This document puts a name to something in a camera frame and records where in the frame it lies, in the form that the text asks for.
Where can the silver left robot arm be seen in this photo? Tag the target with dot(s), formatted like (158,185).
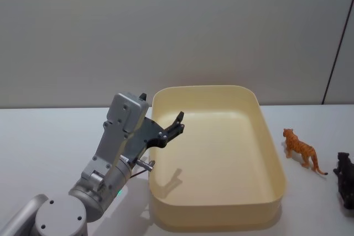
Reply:
(110,142)

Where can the orange striped tiger toy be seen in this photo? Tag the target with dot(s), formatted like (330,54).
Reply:
(301,147)

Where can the black panther toy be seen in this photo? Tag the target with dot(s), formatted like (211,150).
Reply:
(345,161)

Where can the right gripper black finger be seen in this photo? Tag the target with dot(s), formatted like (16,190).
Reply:
(347,191)

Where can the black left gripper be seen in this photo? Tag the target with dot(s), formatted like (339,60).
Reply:
(145,136)

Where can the cream plastic tray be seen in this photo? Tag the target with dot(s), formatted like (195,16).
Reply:
(215,150)

